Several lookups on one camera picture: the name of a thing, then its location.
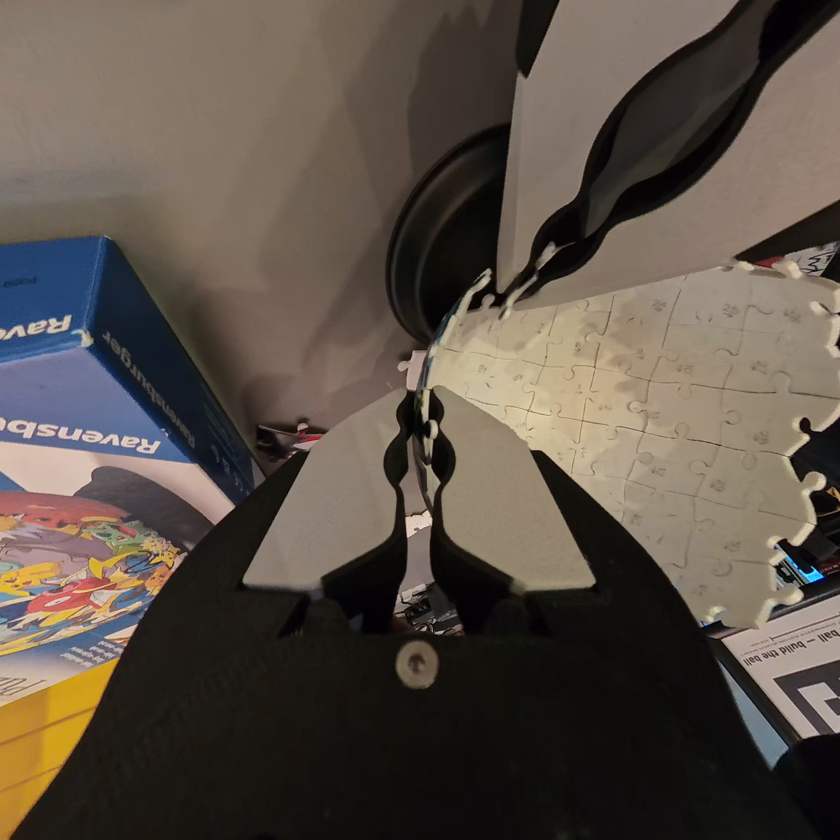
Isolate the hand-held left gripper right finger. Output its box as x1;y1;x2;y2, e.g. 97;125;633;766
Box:
428;386;598;636

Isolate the colourful cartoon puzzle ball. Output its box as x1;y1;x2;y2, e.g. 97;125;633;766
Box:
420;259;840;631

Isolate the white sheet with black tag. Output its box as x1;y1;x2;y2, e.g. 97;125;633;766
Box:
718;610;840;739

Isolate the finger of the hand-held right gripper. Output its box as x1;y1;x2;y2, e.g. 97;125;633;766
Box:
515;7;840;309
495;0;741;296

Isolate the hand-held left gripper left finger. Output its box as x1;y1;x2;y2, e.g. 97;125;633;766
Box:
241;387;413;634

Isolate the blue puzzle box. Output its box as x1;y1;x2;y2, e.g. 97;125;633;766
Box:
0;236;258;840

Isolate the black round ball stand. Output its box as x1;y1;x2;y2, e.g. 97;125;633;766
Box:
386;125;513;342

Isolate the black red white puzzle piece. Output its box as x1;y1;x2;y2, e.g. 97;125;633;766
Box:
256;422;329;455

